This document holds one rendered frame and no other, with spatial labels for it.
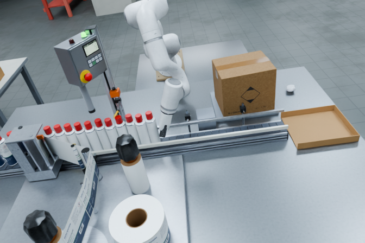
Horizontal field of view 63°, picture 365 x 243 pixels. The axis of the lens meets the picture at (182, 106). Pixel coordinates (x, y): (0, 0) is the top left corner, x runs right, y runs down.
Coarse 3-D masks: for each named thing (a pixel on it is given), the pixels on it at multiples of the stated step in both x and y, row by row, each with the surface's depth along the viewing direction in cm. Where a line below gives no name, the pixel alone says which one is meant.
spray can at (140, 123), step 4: (136, 116) 145; (140, 116) 144; (136, 120) 146; (140, 120) 145; (144, 120) 148; (136, 124) 146; (140, 124) 146; (144, 124) 147; (136, 128) 148; (140, 128) 147; (144, 128) 148; (140, 132) 148; (144, 132) 149; (140, 136) 150; (144, 136) 150; (148, 136) 152; (140, 140) 153; (144, 140) 152; (148, 140) 153
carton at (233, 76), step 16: (224, 64) 167; (240, 64) 165; (256, 64) 162; (272, 64) 160; (224, 80) 156; (240, 80) 157; (256, 80) 158; (272, 80) 160; (224, 96) 161; (240, 96) 163; (256, 96) 164; (272, 96) 166; (224, 112) 168; (240, 112) 169
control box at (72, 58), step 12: (96, 36) 134; (60, 48) 125; (72, 48) 125; (60, 60) 131; (72, 60) 127; (84, 60) 131; (72, 72) 131; (84, 72) 133; (96, 72) 138; (72, 84) 137; (84, 84) 134
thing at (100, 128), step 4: (96, 120) 146; (100, 120) 147; (96, 124) 146; (100, 124) 147; (104, 124) 150; (96, 128) 148; (100, 128) 147; (104, 128) 149; (100, 132) 148; (104, 132) 149; (100, 136) 150; (104, 136) 150; (100, 140) 152; (104, 140) 152; (108, 140) 153; (104, 144) 153; (108, 144) 154; (104, 148) 155; (108, 148) 155
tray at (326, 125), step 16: (288, 112) 166; (304, 112) 166; (320, 112) 166; (336, 112) 163; (288, 128) 159; (304, 128) 158; (320, 128) 156; (336, 128) 154; (352, 128) 149; (304, 144) 145; (320, 144) 146
